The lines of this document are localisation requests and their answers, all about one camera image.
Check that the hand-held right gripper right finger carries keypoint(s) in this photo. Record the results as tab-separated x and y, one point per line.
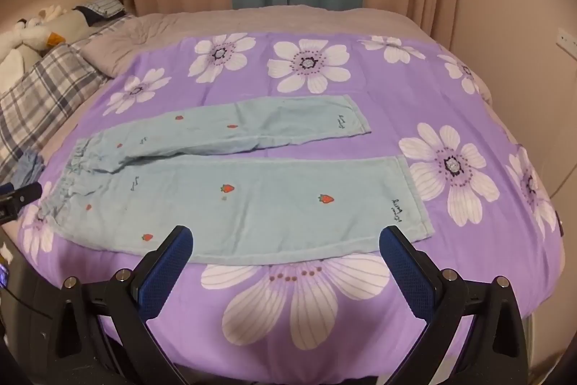
408	274

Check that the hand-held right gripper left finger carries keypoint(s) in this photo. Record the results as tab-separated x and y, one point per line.
166	274

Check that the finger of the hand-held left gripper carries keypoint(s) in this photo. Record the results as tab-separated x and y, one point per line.
18	194

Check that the light blue strawberry pants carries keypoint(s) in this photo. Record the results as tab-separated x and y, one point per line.
270	204

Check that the blue cloth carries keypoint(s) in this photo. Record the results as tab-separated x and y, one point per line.
28	166

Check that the plaid pillow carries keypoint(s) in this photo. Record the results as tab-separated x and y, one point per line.
40	96

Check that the white goose plush toy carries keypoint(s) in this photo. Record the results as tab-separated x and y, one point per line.
27	40

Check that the purple floral blanket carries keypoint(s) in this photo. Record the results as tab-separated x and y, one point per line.
360	96

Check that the blue striped pillow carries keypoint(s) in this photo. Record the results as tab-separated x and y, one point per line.
107	5

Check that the white wall socket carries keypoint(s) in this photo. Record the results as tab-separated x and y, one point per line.
567	39

